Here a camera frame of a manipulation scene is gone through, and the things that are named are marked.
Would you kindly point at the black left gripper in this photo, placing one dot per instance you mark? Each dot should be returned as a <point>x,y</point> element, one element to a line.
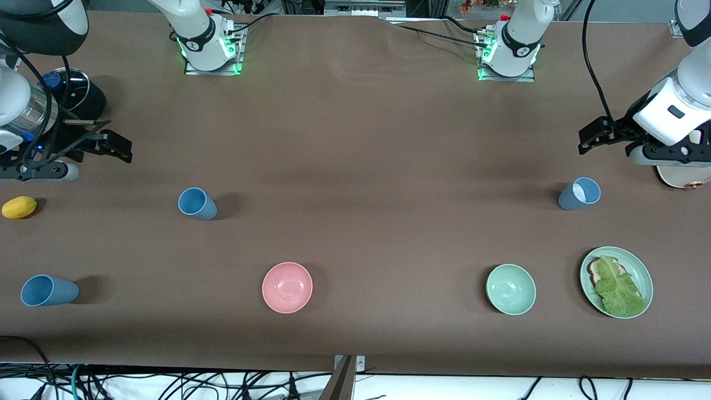
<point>629,123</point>

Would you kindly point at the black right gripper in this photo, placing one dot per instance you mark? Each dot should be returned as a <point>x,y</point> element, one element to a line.
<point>65,140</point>

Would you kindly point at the blue plastic cup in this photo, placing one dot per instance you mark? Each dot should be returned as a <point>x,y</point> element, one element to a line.
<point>575,197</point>
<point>53,291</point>
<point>200,205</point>

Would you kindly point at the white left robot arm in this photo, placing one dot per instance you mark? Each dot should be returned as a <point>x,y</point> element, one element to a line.
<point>666,119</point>

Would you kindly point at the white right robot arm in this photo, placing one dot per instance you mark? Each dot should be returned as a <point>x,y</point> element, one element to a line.
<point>11,94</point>

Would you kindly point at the cream toaster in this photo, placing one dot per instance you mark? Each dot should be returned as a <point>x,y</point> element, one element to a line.
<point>683,176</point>

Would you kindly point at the yellow lemon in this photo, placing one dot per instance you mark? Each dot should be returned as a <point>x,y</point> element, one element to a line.
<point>19,207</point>

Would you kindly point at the toasted bread slice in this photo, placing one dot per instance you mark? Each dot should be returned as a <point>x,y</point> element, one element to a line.
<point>594,271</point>

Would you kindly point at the light green plate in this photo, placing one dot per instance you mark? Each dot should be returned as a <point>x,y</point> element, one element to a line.
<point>639,272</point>

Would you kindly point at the green lettuce leaf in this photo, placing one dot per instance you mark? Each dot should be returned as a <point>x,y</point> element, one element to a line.
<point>619,291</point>

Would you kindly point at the light green bowl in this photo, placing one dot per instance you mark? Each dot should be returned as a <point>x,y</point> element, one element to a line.
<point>511,289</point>

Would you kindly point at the pink bowl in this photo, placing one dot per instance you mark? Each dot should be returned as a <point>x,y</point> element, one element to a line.
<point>287,288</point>

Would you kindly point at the brown table cover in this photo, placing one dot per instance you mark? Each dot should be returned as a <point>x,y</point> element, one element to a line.
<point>355,233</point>

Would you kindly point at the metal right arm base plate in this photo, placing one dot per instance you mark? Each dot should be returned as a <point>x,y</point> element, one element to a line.
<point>240,50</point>

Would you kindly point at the metal table bracket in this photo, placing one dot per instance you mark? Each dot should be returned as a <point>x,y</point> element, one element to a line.
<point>361,364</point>

